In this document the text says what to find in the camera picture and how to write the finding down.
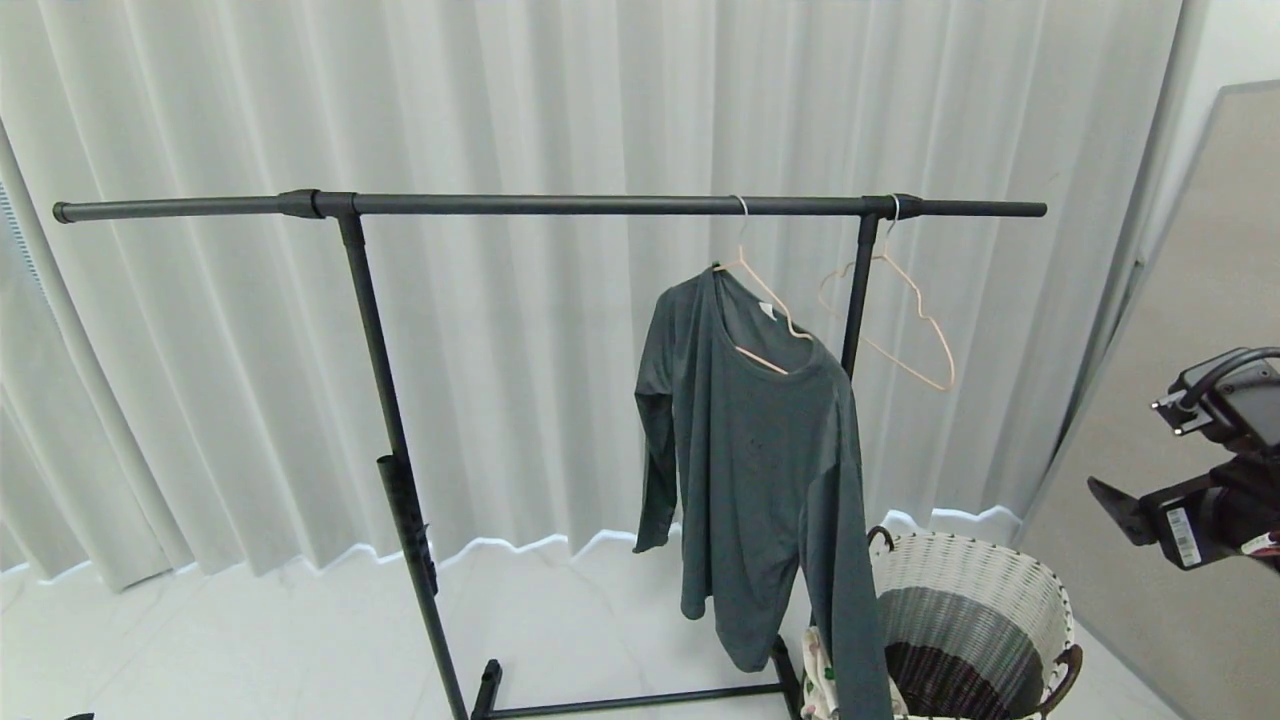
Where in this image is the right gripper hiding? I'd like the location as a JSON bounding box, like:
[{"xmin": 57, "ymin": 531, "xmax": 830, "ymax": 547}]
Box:
[{"xmin": 1088, "ymin": 455, "xmax": 1280, "ymax": 571}]

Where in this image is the cream printed garment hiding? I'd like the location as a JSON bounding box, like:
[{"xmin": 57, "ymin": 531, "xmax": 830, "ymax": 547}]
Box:
[{"xmin": 800, "ymin": 625, "xmax": 843, "ymax": 720}]

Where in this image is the dark grey shirt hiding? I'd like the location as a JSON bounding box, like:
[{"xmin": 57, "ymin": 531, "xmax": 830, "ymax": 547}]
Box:
[{"xmin": 633, "ymin": 265, "xmax": 894, "ymax": 720}]

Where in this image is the pink clothes hanger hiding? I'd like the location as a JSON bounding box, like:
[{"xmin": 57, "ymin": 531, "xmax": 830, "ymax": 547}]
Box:
[
  {"xmin": 712, "ymin": 197, "xmax": 816, "ymax": 376},
  {"xmin": 818, "ymin": 200, "xmax": 956, "ymax": 393}
]

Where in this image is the white laundry basket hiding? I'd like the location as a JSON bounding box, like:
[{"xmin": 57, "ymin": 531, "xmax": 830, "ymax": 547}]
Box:
[{"xmin": 865, "ymin": 525, "xmax": 1084, "ymax": 720}]

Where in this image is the black clothes rack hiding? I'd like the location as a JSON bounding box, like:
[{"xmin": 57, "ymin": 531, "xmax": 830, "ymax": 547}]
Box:
[{"xmin": 52, "ymin": 190, "xmax": 1048, "ymax": 720}]

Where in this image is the white curtain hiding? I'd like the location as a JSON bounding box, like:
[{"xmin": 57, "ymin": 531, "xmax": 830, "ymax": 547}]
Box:
[{"xmin": 0, "ymin": 0, "xmax": 1191, "ymax": 591}]

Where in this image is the black cable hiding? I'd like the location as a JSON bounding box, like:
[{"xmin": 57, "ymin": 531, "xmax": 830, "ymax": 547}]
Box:
[{"xmin": 1180, "ymin": 347, "xmax": 1280, "ymax": 411}]

